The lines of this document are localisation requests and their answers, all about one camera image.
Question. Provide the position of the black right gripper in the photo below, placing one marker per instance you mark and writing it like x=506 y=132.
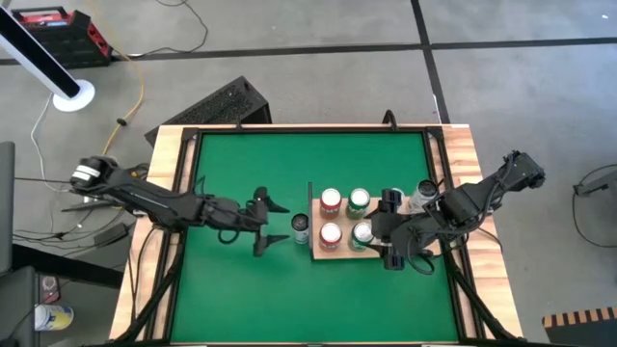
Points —
x=395 y=233

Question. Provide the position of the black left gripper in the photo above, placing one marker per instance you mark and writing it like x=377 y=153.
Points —
x=236 y=216

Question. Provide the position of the green Sprite can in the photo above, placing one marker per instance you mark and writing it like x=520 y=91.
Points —
x=359 y=198
x=361 y=233

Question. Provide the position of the white Celsius can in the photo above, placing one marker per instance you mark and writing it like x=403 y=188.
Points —
x=424 y=193
x=300 y=226

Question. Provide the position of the red Fanta can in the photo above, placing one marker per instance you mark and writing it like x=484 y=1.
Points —
x=330 y=233
x=330 y=200

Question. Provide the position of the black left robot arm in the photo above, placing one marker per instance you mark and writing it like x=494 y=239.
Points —
x=144 y=202

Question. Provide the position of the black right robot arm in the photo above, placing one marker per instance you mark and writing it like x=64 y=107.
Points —
x=482 y=193

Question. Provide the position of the green table mat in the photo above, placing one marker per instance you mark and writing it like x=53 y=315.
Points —
x=289 y=299

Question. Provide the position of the black computer case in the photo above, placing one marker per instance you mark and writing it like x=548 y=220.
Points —
x=217 y=106

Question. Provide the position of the black power adapter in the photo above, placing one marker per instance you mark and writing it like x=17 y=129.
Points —
x=112 y=235

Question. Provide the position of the grey floor stand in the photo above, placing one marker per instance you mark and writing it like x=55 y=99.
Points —
x=598 y=185

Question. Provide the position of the white yellow tub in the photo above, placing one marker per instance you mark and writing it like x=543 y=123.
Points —
x=53 y=318

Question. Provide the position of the red black toolbox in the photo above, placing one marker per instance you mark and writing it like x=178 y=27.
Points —
x=62 y=38

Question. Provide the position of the white black tower stand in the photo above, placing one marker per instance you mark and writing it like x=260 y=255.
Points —
x=38 y=55

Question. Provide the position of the wooden shelf with black frame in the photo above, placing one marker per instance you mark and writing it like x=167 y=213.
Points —
x=344 y=254

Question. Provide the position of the black table frame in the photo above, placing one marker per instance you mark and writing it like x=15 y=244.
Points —
x=313 y=129

